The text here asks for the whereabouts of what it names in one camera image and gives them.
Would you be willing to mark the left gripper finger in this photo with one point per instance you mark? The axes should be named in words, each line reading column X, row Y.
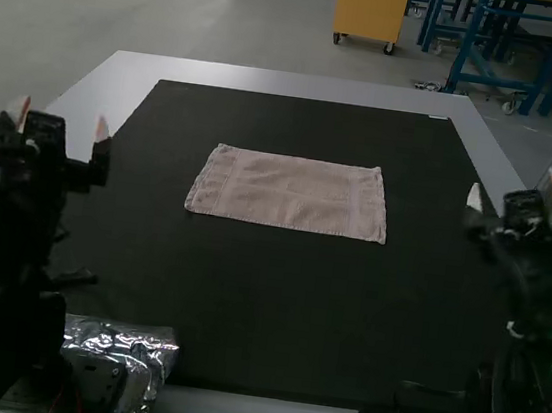
column 100, row 145
column 18, row 107

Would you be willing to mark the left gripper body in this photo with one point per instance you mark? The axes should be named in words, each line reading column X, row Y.
column 71, row 171

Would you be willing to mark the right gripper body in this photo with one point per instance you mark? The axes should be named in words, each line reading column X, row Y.
column 529, row 237

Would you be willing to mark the pale towel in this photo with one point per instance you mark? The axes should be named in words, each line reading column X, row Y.
column 288, row 193

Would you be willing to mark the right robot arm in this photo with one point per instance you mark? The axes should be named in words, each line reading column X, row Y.
column 535, row 349

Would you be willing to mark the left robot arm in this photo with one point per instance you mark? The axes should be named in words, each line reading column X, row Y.
column 3, row 253

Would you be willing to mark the silver foil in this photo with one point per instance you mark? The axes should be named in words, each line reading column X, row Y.
column 127, row 349

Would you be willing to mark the yellow wheeled cabinet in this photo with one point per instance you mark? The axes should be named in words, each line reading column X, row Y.
column 368, row 6

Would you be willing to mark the black mat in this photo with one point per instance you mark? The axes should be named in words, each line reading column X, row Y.
column 265, row 296

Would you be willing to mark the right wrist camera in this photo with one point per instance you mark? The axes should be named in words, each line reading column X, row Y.
column 523, row 206

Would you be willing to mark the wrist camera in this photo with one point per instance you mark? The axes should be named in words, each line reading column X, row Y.
column 44, row 134
column 523, row 206

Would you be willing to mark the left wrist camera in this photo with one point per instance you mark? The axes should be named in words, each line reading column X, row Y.
column 44, row 134

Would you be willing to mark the blue metal frame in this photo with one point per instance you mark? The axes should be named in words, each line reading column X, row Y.
column 527, row 46
column 443, row 15

